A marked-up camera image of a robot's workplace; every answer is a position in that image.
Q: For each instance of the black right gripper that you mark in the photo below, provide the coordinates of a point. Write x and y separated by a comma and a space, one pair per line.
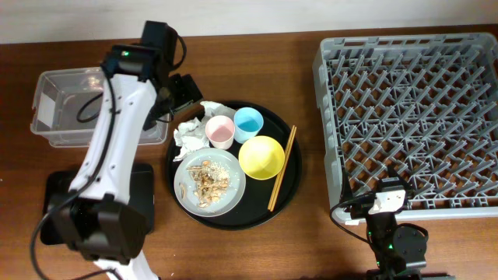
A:
371, 206

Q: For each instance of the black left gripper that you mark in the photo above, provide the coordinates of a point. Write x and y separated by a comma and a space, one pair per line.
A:
188, 88

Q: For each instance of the pink cup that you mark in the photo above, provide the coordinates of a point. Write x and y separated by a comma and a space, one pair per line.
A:
220, 132

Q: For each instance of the light blue cup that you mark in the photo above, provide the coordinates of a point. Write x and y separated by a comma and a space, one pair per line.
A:
248, 122

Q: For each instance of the yellow bowl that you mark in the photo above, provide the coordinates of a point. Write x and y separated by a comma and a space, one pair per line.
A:
261, 157

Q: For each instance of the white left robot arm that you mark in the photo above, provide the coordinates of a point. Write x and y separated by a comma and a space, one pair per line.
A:
94, 217

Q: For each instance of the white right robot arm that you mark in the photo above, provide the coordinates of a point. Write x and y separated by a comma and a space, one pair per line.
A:
399, 249

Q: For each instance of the grey dishwasher rack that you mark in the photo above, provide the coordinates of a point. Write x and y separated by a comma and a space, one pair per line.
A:
424, 104

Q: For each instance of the crumpled white napkin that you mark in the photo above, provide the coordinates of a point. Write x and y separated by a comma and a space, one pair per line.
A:
190, 135

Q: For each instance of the round black tray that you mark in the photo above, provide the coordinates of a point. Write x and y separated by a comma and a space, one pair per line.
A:
252, 210

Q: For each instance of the food scraps on plate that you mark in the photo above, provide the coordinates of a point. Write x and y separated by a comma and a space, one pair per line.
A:
211, 182

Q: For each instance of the grey plate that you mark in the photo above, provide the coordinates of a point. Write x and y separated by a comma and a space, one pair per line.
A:
184, 185

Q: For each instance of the wooden chopstick outer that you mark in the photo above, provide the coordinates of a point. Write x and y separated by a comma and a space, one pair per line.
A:
279, 177

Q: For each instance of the clear plastic bin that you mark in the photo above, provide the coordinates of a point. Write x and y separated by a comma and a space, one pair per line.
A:
61, 102

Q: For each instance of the black rectangular bin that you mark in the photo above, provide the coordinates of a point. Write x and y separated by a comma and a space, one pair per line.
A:
141, 197

